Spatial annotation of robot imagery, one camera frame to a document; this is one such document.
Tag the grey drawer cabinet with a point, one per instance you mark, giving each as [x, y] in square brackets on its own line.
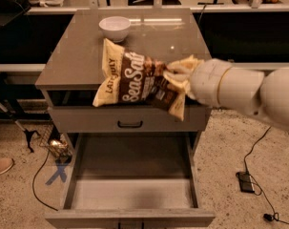
[74, 70]

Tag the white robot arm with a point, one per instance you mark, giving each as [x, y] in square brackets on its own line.
[217, 83]

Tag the black tripod leg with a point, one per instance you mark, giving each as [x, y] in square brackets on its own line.
[28, 134]

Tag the black drawer handle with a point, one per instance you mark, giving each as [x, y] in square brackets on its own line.
[129, 125]

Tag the open grey middle drawer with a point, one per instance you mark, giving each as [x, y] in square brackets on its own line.
[132, 181]

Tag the wire basket with shiny object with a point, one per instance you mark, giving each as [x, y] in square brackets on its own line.
[55, 142]

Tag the black power adapter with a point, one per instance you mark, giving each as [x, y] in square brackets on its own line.
[245, 182]

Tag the blue tape cross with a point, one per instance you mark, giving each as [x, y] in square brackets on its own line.
[60, 171]

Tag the tan shoe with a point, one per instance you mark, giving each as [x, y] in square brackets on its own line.
[5, 164]

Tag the white ceramic bowl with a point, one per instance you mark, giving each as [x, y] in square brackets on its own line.
[115, 28]

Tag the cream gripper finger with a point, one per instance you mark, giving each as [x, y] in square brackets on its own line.
[177, 80]
[175, 67]

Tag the brown sea salt chip bag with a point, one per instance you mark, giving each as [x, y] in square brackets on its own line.
[132, 78]

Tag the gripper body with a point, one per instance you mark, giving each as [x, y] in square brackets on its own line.
[205, 81]

